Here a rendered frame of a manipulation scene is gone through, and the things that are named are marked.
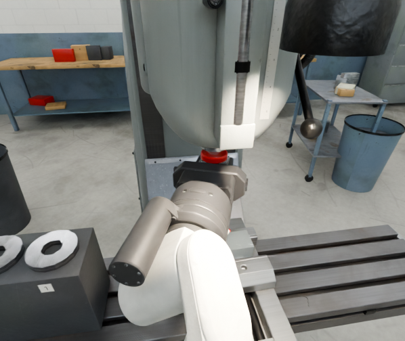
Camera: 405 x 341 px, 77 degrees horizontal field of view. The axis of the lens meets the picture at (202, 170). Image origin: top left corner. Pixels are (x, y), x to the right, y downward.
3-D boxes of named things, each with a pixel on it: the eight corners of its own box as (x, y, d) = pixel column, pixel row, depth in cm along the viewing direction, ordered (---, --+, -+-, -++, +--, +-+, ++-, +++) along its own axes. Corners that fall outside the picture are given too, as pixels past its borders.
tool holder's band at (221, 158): (230, 153, 46) (230, 148, 45) (223, 166, 42) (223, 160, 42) (206, 149, 47) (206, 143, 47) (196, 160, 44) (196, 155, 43)
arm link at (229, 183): (250, 157, 40) (246, 204, 30) (245, 205, 45) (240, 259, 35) (173, 149, 42) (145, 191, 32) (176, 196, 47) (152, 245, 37)
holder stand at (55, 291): (101, 331, 54) (76, 270, 43) (-12, 347, 51) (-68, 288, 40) (110, 280, 64) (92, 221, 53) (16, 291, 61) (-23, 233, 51)
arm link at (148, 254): (243, 232, 32) (234, 322, 23) (185, 260, 37) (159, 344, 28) (181, 170, 29) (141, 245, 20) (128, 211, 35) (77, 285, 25)
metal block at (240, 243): (251, 264, 59) (254, 246, 55) (226, 268, 58) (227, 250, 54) (244, 247, 63) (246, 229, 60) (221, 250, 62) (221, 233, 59)
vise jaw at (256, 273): (274, 287, 55) (278, 277, 52) (218, 298, 53) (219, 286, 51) (264, 264, 60) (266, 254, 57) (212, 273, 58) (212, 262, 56)
